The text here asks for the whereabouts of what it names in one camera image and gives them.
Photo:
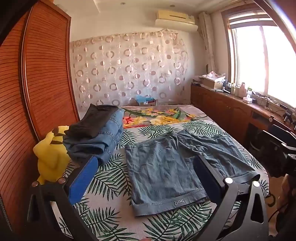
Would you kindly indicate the yellow plush toy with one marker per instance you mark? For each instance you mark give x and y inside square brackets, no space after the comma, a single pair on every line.
[50,157]

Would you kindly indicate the white bottle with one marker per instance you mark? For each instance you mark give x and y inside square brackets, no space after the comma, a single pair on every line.
[242,89]

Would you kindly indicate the wooden slatted wardrobe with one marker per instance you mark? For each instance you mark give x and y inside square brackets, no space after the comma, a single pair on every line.
[46,81]

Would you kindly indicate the circle pattern wall curtain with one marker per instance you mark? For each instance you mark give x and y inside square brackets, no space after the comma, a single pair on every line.
[127,69]

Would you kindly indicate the window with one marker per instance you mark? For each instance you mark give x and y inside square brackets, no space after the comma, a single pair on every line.
[254,58]

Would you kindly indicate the folded black pants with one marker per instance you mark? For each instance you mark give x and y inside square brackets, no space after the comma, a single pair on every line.
[92,120]

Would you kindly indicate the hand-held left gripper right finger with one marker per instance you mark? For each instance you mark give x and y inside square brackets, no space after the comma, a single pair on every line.
[205,178]

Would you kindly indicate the blue denim shorts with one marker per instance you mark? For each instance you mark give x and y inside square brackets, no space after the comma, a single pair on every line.
[157,166]

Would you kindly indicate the white tissue box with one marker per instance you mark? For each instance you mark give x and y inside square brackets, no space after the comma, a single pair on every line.
[248,99]

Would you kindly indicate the folded blue jeans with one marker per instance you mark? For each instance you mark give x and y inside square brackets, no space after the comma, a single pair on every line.
[92,148]
[114,125]

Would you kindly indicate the pale window curtain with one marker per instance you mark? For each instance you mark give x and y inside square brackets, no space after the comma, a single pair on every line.
[208,41]

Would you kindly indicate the black mini tripod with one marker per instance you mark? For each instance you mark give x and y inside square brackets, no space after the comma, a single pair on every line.
[288,114]

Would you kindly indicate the round metal knob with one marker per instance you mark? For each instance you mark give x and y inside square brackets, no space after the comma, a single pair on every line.
[270,118]

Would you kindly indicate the wooden sideboard cabinet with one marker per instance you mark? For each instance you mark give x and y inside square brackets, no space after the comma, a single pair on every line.
[222,104]

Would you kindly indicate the large cardboard box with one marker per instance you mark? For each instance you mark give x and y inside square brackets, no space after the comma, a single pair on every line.
[210,83]

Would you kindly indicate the small cardboard box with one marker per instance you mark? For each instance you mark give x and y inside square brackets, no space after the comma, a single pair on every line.
[149,103]

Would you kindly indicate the white patterned cloth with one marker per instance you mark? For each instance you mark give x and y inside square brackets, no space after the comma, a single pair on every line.
[215,75]

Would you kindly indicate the white air conditioner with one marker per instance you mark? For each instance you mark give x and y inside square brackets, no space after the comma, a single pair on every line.
[173,16]

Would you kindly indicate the blue plastic bag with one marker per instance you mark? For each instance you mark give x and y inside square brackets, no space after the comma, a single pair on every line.
[143,97]

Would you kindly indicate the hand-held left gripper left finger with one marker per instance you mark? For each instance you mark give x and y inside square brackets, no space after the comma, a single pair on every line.
[81,178]

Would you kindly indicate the leaf print blanket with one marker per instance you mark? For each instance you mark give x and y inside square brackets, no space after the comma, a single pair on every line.
[115,185]

